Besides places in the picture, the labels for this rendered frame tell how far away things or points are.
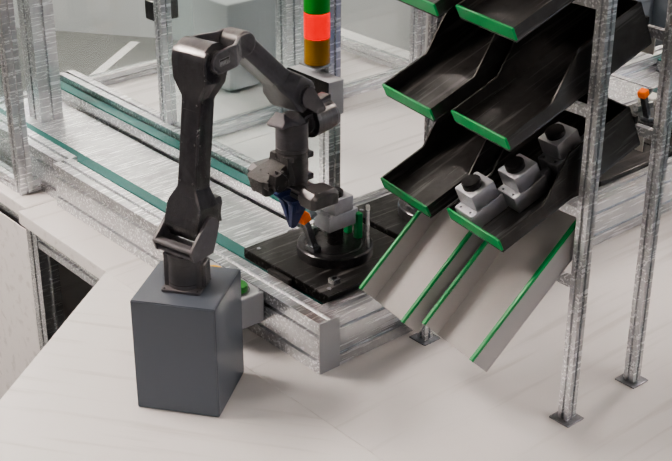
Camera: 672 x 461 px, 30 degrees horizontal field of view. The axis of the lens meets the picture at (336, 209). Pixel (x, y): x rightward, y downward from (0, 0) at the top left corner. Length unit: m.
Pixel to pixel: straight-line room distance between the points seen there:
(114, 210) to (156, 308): 0.64
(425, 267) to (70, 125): 1.27
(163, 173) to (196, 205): 0.85
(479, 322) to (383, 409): 0.22
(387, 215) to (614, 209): 0.49
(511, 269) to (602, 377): 0.30
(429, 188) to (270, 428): 0.46
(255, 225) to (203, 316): 0.60
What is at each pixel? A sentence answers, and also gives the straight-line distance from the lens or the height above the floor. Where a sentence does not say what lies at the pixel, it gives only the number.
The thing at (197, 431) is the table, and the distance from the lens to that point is 2.03.
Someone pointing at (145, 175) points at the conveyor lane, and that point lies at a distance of 2.78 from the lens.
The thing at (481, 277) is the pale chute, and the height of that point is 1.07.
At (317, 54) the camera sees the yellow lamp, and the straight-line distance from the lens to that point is 2.37.
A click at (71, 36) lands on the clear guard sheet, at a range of 3.43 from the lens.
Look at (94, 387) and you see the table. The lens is 2.16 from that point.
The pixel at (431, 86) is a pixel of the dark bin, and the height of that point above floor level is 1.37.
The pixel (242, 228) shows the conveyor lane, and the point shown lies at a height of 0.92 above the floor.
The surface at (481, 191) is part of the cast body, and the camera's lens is 1.87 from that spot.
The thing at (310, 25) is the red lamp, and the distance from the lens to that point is 2.36.
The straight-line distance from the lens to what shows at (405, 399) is 2.10.
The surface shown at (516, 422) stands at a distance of 2.06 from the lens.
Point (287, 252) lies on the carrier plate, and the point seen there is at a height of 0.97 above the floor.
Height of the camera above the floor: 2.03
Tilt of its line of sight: 25 degrees down
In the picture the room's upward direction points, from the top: straight up
